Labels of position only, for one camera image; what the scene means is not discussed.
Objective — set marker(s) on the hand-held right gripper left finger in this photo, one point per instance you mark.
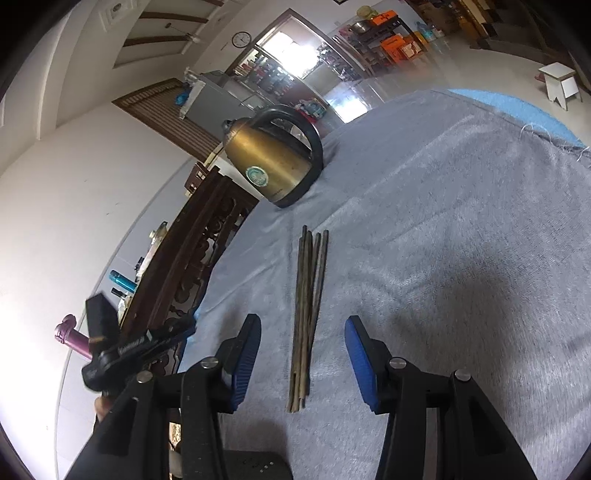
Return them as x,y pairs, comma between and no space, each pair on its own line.
247,364

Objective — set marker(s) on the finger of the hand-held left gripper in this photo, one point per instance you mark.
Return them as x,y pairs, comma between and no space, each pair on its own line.
173,331

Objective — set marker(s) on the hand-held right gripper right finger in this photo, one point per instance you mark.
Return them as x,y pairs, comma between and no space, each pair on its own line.
361,369

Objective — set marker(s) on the purple water bottle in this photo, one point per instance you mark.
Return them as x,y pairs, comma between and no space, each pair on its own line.
74,339

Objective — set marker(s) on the small black bottle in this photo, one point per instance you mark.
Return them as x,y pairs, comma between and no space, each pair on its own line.
121,293

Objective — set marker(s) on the teal thermos bottle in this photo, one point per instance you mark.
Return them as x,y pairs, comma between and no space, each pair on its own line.
122,281

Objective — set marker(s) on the carved dark wooden sideboard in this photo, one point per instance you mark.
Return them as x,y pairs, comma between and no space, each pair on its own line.
184,249

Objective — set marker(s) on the glass pot lid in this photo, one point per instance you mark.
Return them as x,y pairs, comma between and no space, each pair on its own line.
158,233

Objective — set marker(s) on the wooden chair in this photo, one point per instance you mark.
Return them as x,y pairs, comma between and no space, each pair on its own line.
198,177

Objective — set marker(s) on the grey tablecloth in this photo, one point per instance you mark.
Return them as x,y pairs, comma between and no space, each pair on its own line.
438,230

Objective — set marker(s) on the gold electric kettle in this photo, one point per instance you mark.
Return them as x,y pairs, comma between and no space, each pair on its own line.
263,157

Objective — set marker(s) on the brown wooden door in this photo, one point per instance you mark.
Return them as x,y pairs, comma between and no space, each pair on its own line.
161,115

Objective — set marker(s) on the grey refrigerator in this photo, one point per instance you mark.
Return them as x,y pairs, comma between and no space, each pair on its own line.
212,99

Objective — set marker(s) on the light blue table mat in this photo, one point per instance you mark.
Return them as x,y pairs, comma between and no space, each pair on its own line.
517,108

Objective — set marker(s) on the dark wooden side table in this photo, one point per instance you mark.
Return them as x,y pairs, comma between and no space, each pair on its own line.
369,50

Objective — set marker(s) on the stack of orange boxes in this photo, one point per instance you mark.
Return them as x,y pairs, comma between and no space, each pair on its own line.
398,48

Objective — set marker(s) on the blue water jug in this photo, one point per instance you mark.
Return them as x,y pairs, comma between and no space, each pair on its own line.
425,31

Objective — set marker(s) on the orange box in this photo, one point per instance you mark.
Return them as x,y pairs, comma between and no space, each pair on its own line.
387,18

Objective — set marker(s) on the white wooden stool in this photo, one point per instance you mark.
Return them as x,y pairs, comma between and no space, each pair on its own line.
558,71

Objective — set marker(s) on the wooden staircase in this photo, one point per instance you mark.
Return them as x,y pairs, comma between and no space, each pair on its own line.
508,27

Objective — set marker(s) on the round wall clock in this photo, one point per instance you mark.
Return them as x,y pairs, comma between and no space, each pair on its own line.
241,39

